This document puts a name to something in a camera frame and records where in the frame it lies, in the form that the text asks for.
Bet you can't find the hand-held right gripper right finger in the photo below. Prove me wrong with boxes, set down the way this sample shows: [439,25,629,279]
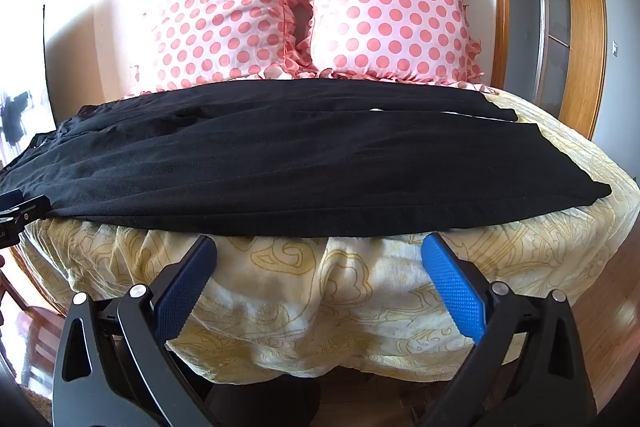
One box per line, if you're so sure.
[421,232,597,427]

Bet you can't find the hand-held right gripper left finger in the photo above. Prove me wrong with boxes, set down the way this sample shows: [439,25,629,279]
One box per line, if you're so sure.
[50,234,222,427]

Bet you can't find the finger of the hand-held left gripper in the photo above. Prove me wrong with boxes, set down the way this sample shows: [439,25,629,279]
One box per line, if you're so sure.
[0,189,52,230]

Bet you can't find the black pants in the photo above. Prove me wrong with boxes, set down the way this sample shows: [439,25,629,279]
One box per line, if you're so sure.
[0,79,614,239]

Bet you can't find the window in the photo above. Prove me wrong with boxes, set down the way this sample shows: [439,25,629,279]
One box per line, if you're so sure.
[0,3,57,170]

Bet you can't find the yellow patterned bedspread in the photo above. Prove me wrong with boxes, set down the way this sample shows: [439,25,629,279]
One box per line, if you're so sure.
[20,77,640,384]

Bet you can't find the pink polka dot pillow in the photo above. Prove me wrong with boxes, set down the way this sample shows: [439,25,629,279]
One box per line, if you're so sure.
[131,0,313,96]
[287,0,486,86]

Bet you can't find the grey door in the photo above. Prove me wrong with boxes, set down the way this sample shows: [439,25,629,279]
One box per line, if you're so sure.
[509,0,572,114]

